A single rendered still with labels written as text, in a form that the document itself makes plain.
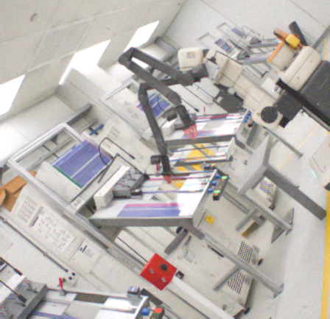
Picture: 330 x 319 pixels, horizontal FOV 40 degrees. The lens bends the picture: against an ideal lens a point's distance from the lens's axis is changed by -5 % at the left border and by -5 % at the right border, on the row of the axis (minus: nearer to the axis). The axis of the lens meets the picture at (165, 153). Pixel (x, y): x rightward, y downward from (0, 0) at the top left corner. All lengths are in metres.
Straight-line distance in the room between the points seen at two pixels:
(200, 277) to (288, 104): 1.21
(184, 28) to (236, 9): 1.30
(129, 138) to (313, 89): 2.23
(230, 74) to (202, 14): 8.00
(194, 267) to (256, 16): 8.12
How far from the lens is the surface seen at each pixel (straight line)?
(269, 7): 10.50
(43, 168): 3.23
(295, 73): 2.64
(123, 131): 4.40
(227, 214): 4.44
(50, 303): 2.38
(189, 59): 2.81
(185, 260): 3.03
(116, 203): 3.23
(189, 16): 10.86
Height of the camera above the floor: 1.01
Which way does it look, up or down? 1 degrees up
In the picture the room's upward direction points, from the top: 53 degrees counter-clockwise
